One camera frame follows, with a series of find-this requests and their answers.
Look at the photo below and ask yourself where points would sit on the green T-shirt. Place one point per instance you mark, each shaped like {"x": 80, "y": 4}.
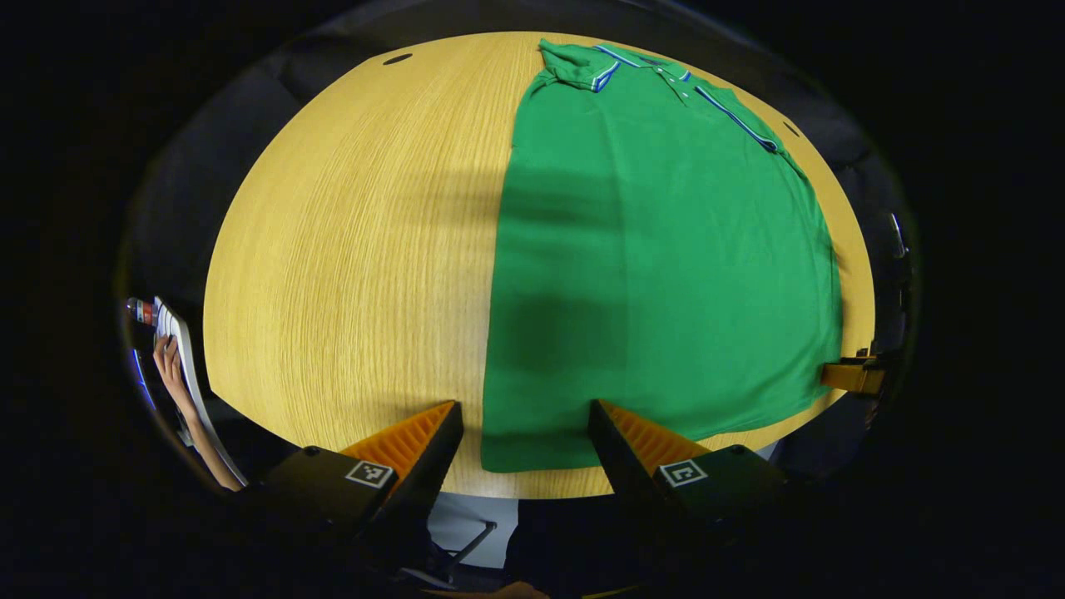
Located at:
{"x": 666, "y": 274}

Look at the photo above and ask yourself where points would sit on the grey metal frame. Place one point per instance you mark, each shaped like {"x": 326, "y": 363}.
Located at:
{"x": 470, "y": 541}

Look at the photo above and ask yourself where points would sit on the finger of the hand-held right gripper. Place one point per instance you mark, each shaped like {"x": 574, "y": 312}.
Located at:
{"x": 849, "y": 376}

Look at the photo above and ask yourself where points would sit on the bottle with red label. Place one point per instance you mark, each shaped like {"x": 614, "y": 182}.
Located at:
{"x": 143, "y": 312}

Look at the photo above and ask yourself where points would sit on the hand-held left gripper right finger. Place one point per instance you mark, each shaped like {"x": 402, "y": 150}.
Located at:
{"x": 620, "y": 466}

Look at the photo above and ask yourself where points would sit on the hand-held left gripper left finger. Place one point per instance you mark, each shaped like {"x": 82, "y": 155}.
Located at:
{"x": 433, "y": 466}

